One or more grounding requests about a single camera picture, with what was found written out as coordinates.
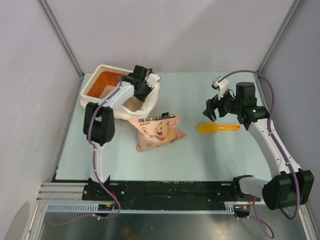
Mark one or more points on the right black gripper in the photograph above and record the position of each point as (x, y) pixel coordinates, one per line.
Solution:
(212, 104)

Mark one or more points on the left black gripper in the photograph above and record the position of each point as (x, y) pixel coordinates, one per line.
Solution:
(149, 89)

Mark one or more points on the yellow plastic scoop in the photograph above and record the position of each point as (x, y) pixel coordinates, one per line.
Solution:
(213, 127)

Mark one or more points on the white orange litter box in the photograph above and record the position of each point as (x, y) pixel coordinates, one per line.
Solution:
(105, 78)

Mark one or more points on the pink cat litter bag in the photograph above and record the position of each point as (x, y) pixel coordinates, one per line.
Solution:
(155, 132)

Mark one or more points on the black bag clip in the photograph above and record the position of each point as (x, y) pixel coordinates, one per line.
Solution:
(167, 115)

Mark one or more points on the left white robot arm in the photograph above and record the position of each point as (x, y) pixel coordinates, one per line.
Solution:
(99, 121)

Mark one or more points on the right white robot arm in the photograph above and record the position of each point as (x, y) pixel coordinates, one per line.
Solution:
(290, 185)

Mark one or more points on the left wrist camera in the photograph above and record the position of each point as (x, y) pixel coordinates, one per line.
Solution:
(142, 73)

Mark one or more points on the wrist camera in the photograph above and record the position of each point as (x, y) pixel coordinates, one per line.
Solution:
(142, 73)
(221, 85)

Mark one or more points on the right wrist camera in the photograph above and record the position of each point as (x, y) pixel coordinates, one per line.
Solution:
(221, 85)

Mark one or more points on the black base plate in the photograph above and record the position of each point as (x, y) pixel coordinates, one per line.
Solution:
(168, 204)

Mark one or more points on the aluminium frame rail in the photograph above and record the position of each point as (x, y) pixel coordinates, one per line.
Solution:
(62, 193)

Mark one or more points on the grey cable duct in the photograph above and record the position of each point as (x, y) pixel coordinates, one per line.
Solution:
(79, 207)

